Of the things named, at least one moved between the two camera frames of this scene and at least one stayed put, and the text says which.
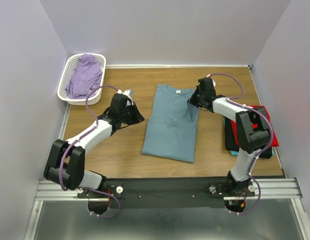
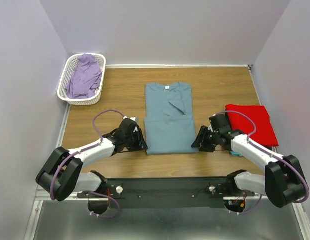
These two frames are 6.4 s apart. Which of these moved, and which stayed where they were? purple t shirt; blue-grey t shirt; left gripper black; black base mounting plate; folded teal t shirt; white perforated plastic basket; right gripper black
Moved: right gripper black; blue-grey t shirt; left gripper black
Stayed: purple t shirt; folded teal t shirt; black base mounting plate; white perforated plastic basket
